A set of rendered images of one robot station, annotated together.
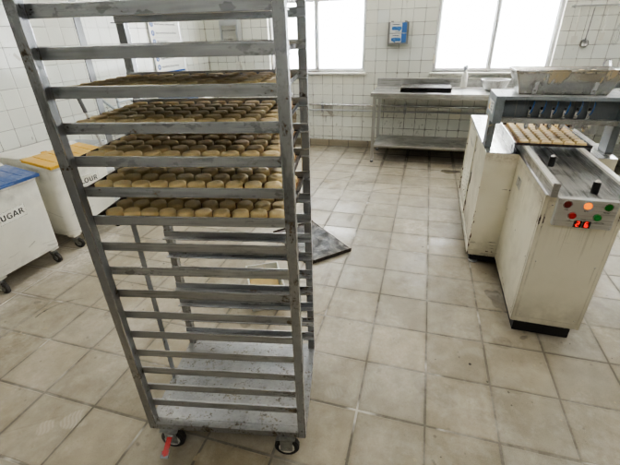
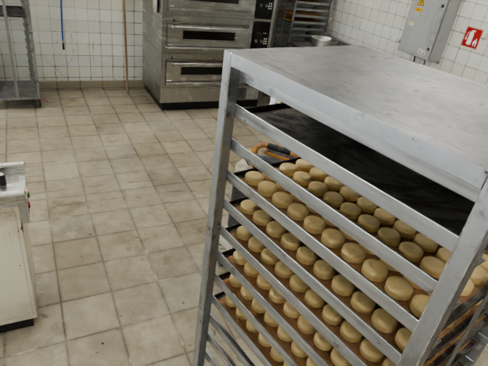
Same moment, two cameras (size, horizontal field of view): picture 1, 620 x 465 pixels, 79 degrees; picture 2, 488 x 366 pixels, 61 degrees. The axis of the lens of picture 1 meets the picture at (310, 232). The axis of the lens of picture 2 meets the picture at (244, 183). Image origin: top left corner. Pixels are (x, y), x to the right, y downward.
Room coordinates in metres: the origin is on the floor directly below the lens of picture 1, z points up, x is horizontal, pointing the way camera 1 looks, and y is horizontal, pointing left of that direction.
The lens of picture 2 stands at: (2.04, 0.71, 2.03)
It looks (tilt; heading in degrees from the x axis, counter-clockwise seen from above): 30 degrees down; 224
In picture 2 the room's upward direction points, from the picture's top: 8 degrees clockwise
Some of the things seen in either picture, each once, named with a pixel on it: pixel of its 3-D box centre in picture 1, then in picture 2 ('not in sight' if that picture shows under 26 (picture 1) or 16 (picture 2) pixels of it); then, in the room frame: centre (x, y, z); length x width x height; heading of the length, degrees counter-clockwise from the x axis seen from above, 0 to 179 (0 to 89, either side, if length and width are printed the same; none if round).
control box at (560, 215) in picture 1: (583, 213); (24, 198); (1.55, -1.27, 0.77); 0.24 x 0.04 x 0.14; 72
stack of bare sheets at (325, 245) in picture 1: (310, 240); not in sight; (2.72, 0.00, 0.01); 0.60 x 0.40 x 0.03; 29
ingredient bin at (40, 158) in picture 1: (65, 193); not in sight; (3.02, 2.09, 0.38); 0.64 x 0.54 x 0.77; 71
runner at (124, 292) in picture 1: (204, 292); not in sight; (1.00, 0.35, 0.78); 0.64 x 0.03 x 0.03; 84
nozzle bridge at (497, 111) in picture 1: (550, 121); not in sight; (2.38, -1.53, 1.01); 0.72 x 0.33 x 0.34; 72
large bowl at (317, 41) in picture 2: not in sight; (323, 43); (-2.99, -2.92, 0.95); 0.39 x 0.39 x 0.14
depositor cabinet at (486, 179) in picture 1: (515, 184); not in sight; (2.83, -1.67, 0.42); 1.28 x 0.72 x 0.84; 162
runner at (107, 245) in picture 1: (195, 245); not in sight; (1.00, 0.35, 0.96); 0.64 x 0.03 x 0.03; 84
